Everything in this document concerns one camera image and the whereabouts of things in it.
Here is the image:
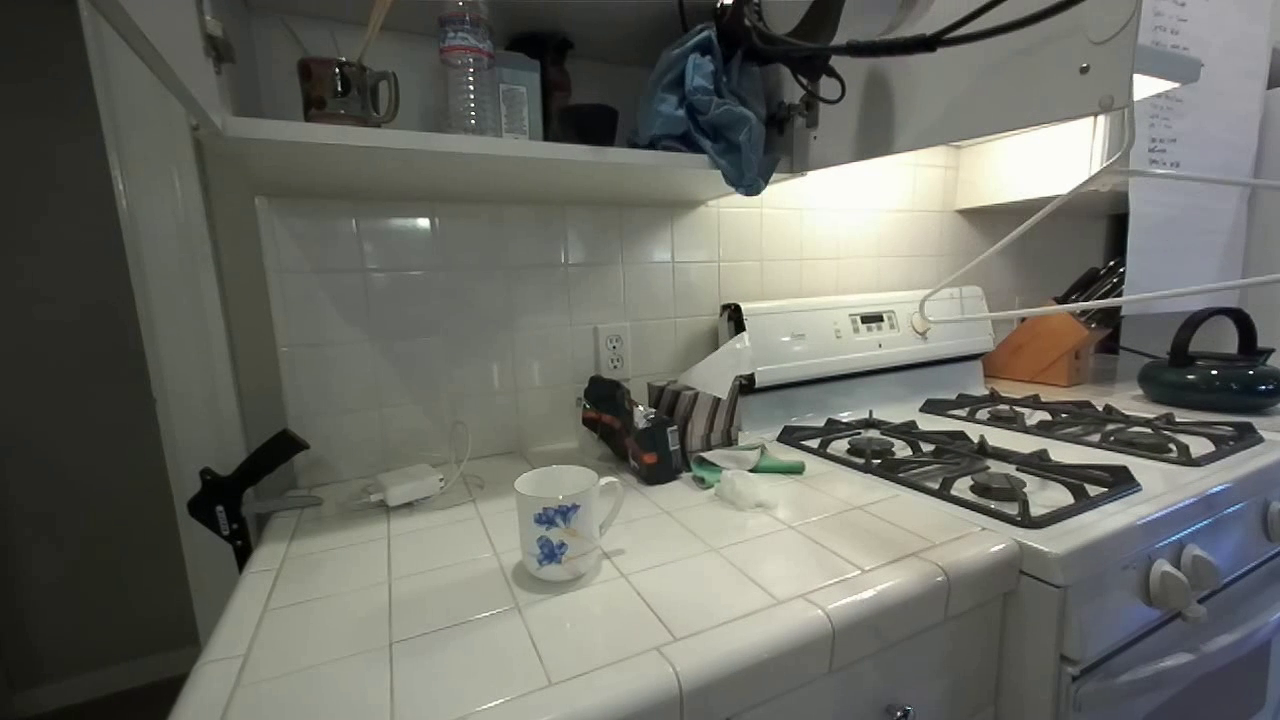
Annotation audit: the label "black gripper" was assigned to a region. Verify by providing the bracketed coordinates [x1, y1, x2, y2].
[712, 0, 850, 71]

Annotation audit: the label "blue cloth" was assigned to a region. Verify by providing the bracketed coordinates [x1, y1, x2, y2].
[632, 21, 782, 198]

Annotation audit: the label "black cast iron stove grate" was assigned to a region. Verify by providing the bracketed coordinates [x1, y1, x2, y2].
[915, 387, 1266, 470]
[776, 410, 1149, 530]

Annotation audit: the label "metal cabinet door hinge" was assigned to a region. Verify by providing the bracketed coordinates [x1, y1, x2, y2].
[194, 0, 238, 71]

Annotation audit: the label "white gas stove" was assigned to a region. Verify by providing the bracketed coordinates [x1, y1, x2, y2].
[712, 284, 1280, 720]

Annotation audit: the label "black frying pan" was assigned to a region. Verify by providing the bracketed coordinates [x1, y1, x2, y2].
[549, 100, 623, 146]

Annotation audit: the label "dark coffee pot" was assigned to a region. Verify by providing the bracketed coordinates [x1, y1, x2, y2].
[502, 26, 581, 115]

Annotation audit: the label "clear plastic container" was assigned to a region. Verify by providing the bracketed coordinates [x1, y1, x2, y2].
[492, 46, 549, 142]

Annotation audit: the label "clear plastic water bottle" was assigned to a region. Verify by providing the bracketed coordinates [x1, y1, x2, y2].
[436, 0, 500, 136]

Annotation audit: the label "wooden spoon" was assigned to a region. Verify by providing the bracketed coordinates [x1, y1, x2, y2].
[353, 0, 400, 66]

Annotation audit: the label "striped brown white box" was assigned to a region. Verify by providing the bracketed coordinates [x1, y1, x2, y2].
[647, 377, 742, 456]

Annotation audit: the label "wooden knife block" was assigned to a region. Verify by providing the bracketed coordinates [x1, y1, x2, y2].
[982, 306, 1103, 390]

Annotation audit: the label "white printed paper sheet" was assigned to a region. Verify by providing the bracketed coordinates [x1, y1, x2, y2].
[1130, 0, 1275, 177]

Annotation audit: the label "green white packet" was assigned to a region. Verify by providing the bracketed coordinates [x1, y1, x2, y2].
[692, 442, 812, 487]

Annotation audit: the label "brown ceramic mug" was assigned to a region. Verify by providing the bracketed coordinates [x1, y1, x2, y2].
[295, 52, 403, 132]

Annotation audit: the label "clear plastic wrap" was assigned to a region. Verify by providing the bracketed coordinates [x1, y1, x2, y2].
[712, 462, 782, 510]

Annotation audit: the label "white refrigerator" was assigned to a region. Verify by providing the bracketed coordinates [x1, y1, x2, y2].
[1122, 0, 1280, 362]

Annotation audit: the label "white mug blue flowers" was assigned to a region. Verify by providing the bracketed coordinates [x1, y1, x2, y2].
[512, 461, 628, 589]

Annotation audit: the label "dark blue kettle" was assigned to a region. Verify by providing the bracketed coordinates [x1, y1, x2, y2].
[1136, 303, 1280, 415]

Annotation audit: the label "white power adapter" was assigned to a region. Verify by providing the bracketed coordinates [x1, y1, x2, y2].
[375, 461, 450, 510]

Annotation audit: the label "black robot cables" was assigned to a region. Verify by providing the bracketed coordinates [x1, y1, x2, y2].
[715, 0, 1091, 110]

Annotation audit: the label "thin white cable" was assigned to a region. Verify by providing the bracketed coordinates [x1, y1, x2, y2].
[911, 94, 1139, 337]

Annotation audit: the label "white wall cabinet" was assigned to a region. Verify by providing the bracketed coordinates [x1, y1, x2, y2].
[77, 0, 965, 212]

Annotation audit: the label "white wall outlet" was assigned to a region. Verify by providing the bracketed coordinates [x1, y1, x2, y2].
[590, 314, 637, 385]

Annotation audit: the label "black handled knives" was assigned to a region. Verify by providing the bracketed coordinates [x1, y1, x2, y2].
[1054, 255, 1130, 337]

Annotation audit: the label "thick white cable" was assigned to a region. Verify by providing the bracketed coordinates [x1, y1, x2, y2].
[992, 269, 1280, 326]

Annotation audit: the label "black clamp mount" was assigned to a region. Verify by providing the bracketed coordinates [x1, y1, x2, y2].
[185, 427, 312, 570]

